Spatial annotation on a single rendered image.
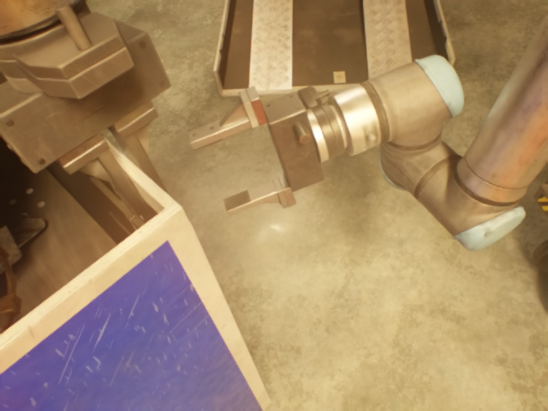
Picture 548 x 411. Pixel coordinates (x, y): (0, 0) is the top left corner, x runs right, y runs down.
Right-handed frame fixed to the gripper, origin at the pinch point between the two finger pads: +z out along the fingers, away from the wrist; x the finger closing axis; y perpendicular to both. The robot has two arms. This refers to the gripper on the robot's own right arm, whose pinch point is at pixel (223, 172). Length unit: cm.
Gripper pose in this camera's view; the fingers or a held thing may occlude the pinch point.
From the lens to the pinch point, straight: 61.9
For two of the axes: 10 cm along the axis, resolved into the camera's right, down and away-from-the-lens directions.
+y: 2.6, 6.7, -6.9
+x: 2.6, 6.4, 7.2
